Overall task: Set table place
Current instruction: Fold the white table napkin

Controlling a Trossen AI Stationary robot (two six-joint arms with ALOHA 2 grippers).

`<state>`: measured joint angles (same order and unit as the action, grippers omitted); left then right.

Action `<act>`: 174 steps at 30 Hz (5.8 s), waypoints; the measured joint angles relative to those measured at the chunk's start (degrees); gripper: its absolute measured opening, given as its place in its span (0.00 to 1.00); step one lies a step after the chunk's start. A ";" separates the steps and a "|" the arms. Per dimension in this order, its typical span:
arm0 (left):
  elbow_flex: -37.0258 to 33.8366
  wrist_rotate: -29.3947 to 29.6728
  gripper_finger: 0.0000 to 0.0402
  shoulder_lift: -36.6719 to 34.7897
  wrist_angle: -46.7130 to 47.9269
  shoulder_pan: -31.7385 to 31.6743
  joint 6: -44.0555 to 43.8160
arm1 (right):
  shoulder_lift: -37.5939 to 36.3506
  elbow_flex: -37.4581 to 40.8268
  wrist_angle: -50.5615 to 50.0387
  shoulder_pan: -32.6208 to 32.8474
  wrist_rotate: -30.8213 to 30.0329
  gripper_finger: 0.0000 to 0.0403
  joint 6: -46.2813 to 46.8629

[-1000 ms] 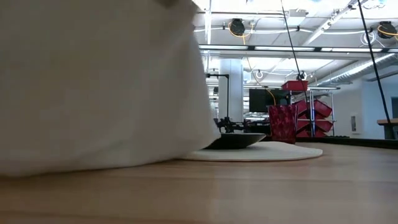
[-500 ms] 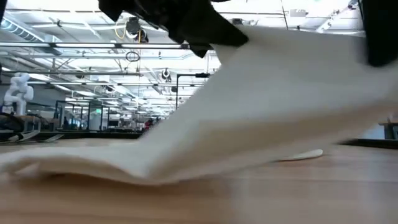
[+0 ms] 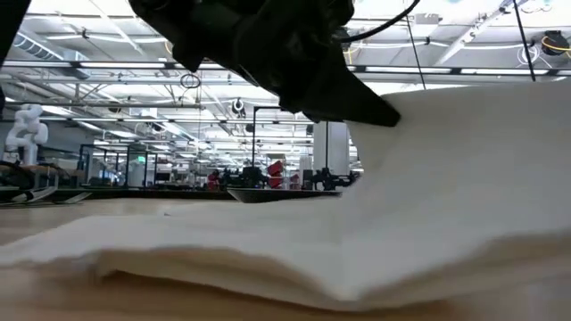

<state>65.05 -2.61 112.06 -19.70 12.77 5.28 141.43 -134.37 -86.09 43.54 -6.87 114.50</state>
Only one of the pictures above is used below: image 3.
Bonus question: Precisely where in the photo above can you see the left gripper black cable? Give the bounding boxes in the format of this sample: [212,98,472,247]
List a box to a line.
[341,0,422,45]

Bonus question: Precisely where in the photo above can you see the black cable loop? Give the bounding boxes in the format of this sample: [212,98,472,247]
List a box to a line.
[179,72,203,89]

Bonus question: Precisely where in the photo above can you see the white cloth napkin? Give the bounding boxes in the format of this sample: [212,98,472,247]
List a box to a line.
[0,82,571,313]

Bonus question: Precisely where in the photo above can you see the black gantry frame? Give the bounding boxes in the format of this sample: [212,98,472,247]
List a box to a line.
[252,104,330,179]

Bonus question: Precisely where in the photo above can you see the ceiling cable reel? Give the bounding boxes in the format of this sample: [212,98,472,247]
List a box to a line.
[541,29,571,57]

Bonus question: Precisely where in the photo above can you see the white building column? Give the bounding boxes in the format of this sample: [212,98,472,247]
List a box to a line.
[313,120,351,177]

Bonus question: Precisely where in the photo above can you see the red stacked bins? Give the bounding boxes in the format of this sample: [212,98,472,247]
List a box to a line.
[266,159,301,191]

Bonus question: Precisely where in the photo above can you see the black framed work cell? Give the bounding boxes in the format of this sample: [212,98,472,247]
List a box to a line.
[78,143,160,188]

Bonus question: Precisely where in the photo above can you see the long ceiling light strip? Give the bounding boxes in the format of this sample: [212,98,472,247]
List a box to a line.
[3,61,550,76]

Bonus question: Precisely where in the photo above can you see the small white ring reel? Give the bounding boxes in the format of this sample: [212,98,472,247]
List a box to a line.
[230,96,247,119]

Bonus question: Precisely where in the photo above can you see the black aluminium table frame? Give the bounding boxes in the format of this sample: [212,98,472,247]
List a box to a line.
[0,186,233,202]

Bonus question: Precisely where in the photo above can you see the thin hanging black cable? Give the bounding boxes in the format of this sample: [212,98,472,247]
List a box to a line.
[403,15,427,90]

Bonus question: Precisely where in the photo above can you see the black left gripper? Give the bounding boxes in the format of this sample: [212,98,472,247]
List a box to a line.
[128,0,401,128]

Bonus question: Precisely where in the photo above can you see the wooden workbench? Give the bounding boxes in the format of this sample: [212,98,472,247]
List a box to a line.
[0,162,87,191]

